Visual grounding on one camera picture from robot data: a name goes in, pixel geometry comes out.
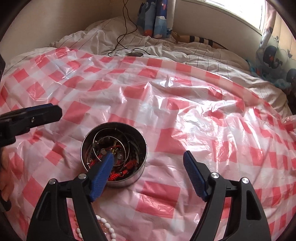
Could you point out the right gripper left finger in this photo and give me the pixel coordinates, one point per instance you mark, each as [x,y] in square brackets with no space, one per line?
[50,220]

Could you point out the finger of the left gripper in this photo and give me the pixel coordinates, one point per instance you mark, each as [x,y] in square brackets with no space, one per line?
[19,122]

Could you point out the thin silver bangle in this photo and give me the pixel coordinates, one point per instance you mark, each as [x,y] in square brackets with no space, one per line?
[109,144]

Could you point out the person left hand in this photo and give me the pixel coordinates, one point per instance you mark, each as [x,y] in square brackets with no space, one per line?
[7,181]

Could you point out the red white checkered plastic sheet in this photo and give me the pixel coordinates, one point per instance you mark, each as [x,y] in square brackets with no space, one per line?
[176,107]

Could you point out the round silver metal tin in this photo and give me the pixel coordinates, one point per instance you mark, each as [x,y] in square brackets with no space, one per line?
[113,155]

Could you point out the white striped duvet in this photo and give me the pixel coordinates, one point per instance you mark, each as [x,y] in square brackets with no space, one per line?
[100,38]

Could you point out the right whale print curtain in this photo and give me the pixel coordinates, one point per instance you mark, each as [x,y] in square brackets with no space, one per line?
[275,56]

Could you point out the whale print curtain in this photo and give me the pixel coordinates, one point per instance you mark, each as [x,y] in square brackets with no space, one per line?
[275,56]
[156,18]

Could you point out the left whale print curtain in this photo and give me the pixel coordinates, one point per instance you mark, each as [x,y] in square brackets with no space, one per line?
[156,18]

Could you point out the striped pillow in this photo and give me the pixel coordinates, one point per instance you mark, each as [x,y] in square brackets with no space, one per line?
[191,39]

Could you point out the window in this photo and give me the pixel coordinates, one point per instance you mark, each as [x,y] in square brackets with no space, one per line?
[252,11]

